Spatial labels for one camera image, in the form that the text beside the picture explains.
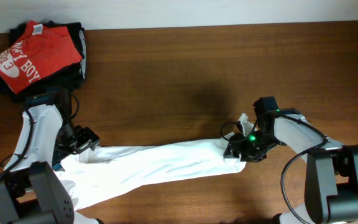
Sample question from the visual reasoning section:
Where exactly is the white printed t-shirt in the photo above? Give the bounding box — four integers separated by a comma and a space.
54, 113, 259, 212

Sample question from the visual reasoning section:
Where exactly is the black folded clothes stack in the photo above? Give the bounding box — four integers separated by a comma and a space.
0, 21, 86, 103

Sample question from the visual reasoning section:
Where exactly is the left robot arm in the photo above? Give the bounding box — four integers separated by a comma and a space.
0, 87, 101, 224

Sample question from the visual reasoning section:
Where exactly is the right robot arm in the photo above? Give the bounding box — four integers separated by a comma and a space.
223, 96, 358, 224

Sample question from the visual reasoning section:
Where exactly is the red folded printed t-shirt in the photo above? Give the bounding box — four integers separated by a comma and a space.
0, 21, 82, 94

